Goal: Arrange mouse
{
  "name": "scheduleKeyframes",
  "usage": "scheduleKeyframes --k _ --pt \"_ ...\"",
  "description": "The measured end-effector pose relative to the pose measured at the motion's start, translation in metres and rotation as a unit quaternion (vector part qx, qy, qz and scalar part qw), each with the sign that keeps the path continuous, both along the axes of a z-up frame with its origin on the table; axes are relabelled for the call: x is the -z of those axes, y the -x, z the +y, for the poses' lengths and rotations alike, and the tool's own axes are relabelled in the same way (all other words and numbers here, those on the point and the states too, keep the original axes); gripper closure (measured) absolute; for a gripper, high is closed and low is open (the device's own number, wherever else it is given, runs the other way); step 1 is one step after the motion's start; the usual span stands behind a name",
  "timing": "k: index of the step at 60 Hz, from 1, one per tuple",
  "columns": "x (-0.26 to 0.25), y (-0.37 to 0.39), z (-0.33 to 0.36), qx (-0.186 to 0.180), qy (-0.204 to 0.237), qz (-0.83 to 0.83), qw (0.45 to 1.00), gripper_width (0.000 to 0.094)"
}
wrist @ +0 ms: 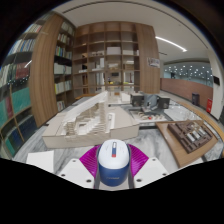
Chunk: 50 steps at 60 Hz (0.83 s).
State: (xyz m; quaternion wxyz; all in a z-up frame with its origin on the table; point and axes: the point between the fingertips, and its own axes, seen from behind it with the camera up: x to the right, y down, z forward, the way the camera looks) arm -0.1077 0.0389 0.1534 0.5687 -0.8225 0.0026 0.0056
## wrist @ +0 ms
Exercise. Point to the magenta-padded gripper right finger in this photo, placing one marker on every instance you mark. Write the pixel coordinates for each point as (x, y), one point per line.
(150, 170)

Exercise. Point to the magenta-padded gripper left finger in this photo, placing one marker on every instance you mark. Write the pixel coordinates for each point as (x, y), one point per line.
(76, 171)

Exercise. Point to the white and blue computer mouse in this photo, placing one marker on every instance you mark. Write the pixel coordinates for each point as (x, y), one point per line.
(113, 163)

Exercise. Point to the white mouse pad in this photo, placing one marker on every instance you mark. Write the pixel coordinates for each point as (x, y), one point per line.
(41, 161)

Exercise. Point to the brown architectural model on board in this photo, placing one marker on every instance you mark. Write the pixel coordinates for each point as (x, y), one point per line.
(188, 136)

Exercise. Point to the white architectural model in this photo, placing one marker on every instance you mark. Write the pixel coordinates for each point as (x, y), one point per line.
(100, 123)

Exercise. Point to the flat white model with pieces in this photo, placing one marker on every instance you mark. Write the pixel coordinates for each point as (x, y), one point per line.
(148, 116)

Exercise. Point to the dark grey block model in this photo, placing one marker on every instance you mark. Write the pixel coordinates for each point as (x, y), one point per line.
(150, 100)

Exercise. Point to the dark waste bin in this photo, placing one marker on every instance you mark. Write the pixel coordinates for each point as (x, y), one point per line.
(195, 99)

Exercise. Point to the red standing sign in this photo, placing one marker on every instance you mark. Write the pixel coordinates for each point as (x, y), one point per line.
(209, 106)

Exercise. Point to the wooden bookshelf with books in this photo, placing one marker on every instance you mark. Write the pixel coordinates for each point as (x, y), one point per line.
(40, 73)

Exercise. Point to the group of round ceiling lights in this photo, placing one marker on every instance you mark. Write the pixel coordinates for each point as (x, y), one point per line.
(190, 70)

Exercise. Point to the small poster on wood panel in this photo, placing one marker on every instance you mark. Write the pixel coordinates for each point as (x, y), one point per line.
(153, 62)

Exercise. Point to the wooden display shelf unit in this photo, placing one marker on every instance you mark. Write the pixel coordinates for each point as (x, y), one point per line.
(110, 56)

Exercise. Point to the long ceiling light strip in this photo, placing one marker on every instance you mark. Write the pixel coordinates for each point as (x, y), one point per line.
(170, 43)

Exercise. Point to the black wall screen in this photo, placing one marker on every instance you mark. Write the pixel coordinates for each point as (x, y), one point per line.
(216, 80)

